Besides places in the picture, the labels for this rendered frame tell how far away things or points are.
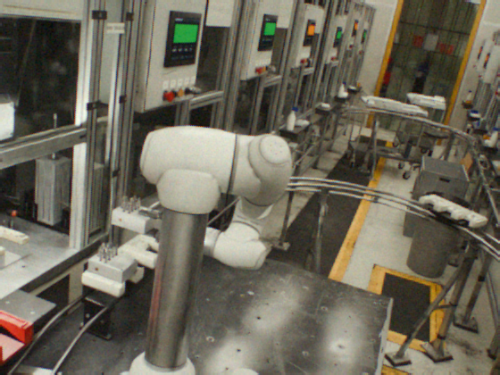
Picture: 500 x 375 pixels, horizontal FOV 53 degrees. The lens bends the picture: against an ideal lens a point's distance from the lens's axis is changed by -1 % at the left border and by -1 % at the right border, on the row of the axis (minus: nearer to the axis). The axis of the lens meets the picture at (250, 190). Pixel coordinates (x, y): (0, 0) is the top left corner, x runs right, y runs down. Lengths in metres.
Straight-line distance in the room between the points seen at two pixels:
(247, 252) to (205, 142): 0.60
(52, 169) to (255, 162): 0.97
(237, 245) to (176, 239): 0.50
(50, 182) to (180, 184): 0.88
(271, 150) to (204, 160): 0.14
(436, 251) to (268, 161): 3.23
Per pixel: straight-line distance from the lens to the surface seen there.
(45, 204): 1.90
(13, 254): 1.76
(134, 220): 1.69
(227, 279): 2.15
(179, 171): 1.04
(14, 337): 1.39
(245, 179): 1.05
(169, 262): 1.11
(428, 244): 4.14
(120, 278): 1.66
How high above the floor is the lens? 1.78
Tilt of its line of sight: 20 degrees down
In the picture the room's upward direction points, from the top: 11 degrees clockwise
